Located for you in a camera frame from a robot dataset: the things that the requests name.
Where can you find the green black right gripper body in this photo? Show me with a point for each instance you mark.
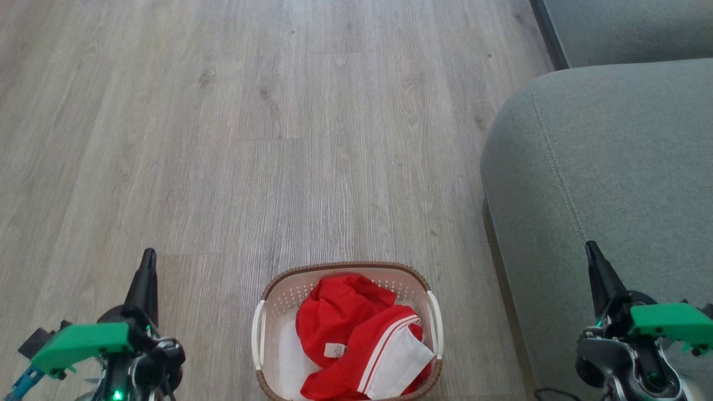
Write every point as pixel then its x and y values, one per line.
pixel 668 323

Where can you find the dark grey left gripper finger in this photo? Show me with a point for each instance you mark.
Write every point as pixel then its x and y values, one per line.
pixel 145 287

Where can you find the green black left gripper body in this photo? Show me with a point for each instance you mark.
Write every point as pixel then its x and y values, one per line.
pixel 83 342

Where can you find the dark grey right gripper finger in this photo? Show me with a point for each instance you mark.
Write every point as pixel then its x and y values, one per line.
pixel 603 281

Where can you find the red and white garment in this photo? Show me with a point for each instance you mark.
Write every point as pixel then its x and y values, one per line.
pixel 356 340

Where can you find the grey green fabric sofa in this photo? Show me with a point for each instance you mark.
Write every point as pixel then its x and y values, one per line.
pixel 601 167

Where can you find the beige laundry basket brown rim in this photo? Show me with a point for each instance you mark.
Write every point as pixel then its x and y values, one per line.
pixel 273 312

